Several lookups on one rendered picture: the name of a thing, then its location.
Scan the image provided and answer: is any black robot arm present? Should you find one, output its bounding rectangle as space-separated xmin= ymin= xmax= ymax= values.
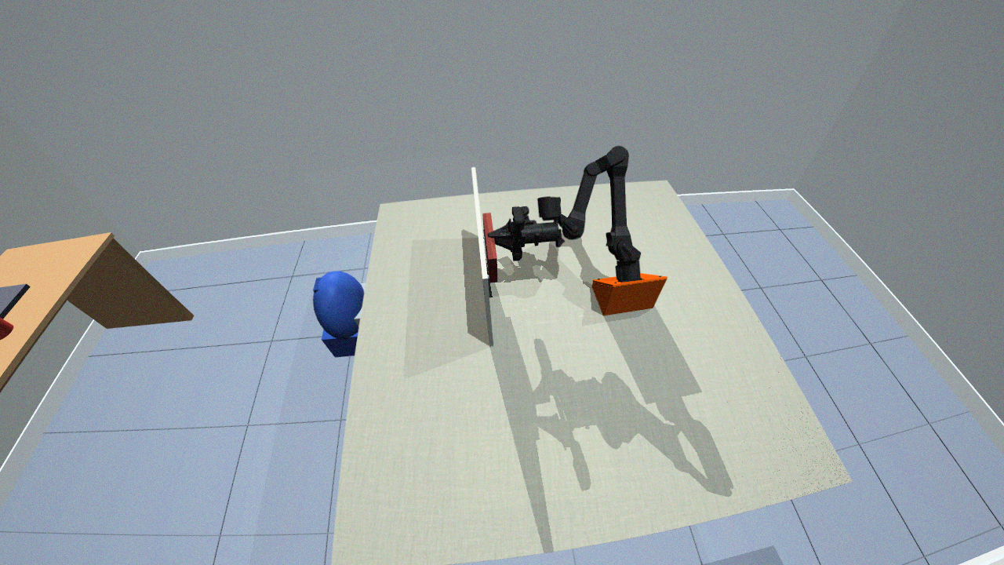
xmin=537 ymin=146 xmax=642 ymax=282

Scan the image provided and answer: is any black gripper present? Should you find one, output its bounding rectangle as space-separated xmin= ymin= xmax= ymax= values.
xmin=488 ymin=206 xmax=543 ymax=261

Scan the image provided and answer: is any dark red picture frame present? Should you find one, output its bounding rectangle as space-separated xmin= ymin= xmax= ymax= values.
xmin=482 ymin=213 xmax=497 ymax=283

